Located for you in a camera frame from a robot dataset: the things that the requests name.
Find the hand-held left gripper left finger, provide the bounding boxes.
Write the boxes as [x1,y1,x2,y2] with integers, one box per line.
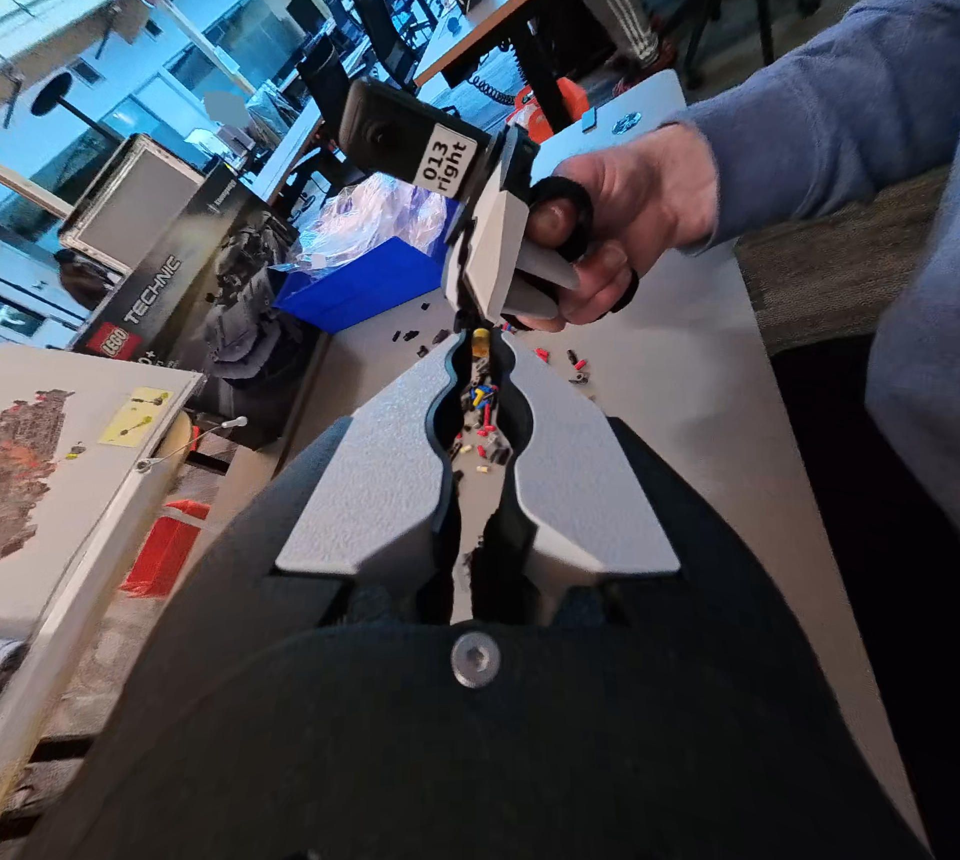
[274,333,468,624]

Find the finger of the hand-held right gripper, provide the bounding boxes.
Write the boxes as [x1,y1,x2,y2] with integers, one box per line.
[463,179,528,326]
[441,211,483,315]

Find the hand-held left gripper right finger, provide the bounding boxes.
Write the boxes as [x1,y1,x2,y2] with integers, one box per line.
[495,332,682,624]

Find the pile of lego pieces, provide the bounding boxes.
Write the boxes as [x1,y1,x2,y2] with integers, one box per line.
[390,301,595,480]

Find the person's right forearm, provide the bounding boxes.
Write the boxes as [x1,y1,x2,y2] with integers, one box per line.
[663,0,960,255]

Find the black cardboard set box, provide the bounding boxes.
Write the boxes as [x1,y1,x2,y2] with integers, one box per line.
[71,158,333,450]

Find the person's right hand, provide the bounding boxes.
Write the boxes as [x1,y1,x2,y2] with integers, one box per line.
[516,123,723,333]

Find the crumpled clear plastic bags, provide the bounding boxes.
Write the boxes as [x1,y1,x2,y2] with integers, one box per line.
[268,173,468,277]

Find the orange plastic crate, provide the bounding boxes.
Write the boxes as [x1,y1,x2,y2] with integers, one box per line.
[513,78,591,142]

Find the red plastic crate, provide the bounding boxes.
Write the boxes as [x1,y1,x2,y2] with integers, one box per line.
[118,498,213,600]

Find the grey framed monitor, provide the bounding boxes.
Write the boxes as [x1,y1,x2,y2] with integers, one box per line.
[58,134,208,277]

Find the black coiled cable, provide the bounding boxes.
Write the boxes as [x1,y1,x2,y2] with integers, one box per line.
[468,46,528,105]

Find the white corded page weight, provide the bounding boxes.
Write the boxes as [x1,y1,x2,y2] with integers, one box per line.
[135,415,250,473]

